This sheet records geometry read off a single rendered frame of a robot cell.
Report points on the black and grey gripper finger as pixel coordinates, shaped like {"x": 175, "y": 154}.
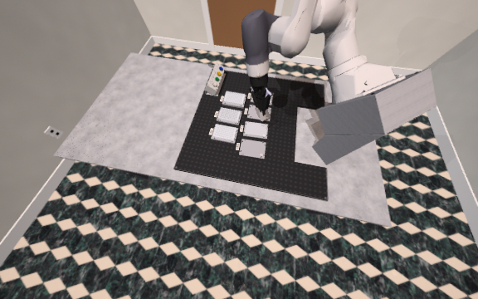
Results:
{"x": 256, "y": 99}
{"x": 264, "y": 102}

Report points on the light grey button panel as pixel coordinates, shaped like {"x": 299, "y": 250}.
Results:
{"x": 217, "y": 77}

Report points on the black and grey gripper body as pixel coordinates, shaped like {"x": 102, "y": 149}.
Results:
{"x": 260, "y": 83}

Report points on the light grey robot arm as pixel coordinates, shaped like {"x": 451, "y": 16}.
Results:
{"x": 263, "y": 33}

